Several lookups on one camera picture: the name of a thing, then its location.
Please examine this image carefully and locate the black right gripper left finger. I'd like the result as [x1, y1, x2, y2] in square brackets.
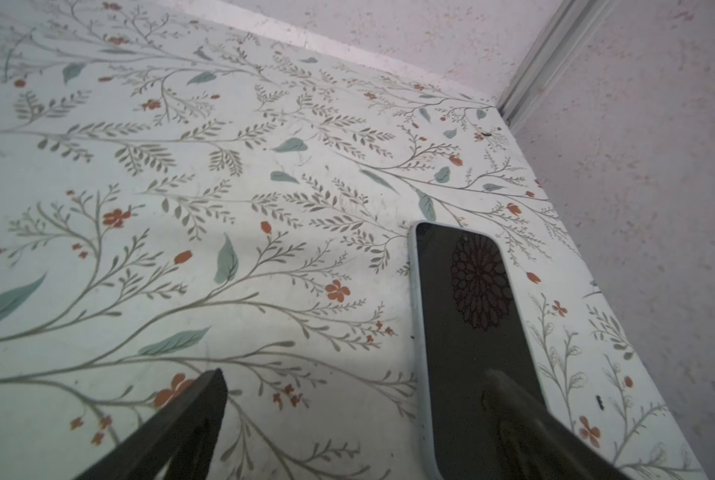
[78, 369, 228, 480]

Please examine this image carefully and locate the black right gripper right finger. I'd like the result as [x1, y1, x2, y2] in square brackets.
[481, 370, 627, 480]

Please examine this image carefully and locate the black phone in blue case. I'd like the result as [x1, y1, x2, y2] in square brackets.
[409, 222, 545, 479]

